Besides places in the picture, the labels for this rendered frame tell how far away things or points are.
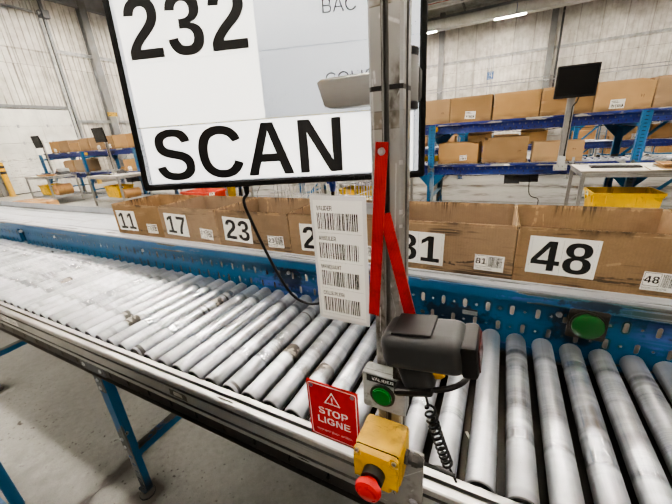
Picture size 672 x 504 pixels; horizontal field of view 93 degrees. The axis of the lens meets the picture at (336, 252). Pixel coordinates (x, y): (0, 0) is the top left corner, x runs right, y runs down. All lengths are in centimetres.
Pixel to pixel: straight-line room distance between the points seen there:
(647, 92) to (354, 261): 540
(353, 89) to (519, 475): 69
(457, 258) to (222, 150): 76
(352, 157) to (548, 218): 92
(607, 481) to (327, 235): 62
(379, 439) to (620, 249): 77
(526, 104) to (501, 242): 457
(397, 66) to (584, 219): 104
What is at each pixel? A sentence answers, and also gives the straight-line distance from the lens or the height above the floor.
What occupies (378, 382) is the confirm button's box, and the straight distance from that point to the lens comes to 51.
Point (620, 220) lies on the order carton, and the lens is 135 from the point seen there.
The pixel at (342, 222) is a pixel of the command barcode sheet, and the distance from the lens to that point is 44.
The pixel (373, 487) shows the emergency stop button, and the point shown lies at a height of 86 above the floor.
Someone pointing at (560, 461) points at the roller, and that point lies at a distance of 79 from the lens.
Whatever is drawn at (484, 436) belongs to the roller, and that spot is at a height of 75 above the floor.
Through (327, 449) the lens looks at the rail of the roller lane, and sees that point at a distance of 74.
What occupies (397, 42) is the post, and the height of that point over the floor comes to 141.
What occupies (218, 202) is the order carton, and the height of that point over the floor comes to 101.
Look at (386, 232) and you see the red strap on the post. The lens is 42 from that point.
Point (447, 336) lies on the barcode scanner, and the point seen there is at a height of 109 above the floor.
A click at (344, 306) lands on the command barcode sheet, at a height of 107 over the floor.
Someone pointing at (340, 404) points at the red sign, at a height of 88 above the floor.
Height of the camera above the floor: 132
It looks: 20 degrees down
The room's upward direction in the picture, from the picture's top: 4 degrees counter-clockwise
